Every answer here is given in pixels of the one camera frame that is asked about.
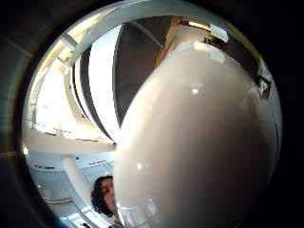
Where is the white glossy ceramic vase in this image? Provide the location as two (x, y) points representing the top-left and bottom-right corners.
(112, 24), (283, 228)

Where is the white ceiling light panel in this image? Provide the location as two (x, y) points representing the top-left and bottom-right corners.
(208, 23), (230, 44)

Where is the white round column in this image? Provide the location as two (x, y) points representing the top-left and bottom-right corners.
(61, 156), (93, 207)

